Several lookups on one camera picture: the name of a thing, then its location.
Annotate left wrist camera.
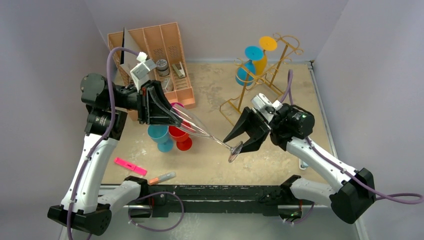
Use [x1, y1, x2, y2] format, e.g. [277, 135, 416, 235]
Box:
[130, 52, 157, 92]

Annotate blue wine glass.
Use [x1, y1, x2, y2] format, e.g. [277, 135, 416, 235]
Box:
[147, 125, 174, 153]
[235, 45, 265, 87]

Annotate magenta wine glass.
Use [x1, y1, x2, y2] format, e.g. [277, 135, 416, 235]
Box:
[171, 102, 185, 116]

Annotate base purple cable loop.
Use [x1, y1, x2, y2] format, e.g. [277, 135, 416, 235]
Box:
[127, 191, 186, 233]

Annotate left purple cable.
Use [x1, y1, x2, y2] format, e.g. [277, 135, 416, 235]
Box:
[66, 46, 142, 240]

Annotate gold wine glass rack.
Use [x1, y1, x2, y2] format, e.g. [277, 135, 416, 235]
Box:
[219, 32, 304, 127]

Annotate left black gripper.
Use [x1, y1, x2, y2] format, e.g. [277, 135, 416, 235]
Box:
[110, 79, 183, 125]

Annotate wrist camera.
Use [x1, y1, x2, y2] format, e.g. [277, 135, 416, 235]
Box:
[130, 52, 157, 92]
[251, 93, 282, 115]

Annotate white box in organizer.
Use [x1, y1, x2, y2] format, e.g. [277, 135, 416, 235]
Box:
[161, 77, 174, 93]

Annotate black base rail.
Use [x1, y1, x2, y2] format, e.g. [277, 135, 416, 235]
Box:
[116, 184, 314, 219]

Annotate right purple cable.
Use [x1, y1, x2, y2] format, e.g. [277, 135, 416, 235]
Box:
[279, 69, 424, 205]

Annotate red wine glass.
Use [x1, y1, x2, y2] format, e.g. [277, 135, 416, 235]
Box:
[168, 126, 193, 151]

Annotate small round tin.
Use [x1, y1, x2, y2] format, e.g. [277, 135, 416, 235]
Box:
[155, 58, 170, 77]

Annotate stapler in organizer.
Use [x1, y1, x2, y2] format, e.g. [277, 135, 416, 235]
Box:
[172, 61, 186, 79]

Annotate light blue eraser bar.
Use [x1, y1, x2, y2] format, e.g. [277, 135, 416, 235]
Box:
[299, 160, 309, 170]

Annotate pink highlighter marker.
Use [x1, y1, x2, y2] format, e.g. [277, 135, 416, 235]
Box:
[114, 157, 148, 176]

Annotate peach file organizer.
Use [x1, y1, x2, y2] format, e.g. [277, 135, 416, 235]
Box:
[107, 22, 196, 109]

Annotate grey orange marker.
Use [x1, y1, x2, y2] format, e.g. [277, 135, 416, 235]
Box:
[148, 171, 176, 186]

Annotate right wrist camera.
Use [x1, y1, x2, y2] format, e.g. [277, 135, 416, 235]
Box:
[251, 93, 282, 115]

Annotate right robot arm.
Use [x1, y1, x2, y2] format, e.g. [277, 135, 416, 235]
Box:
[223, 103, 377, 224]

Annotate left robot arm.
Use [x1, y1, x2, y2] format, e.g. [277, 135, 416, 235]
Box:
[47, 73, 182, 236]

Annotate yellow wine glass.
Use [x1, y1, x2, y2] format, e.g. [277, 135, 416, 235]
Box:
[252, 36, 278, 75]

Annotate clear wine glass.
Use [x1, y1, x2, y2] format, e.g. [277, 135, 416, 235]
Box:
[177, 108, 243, 163]

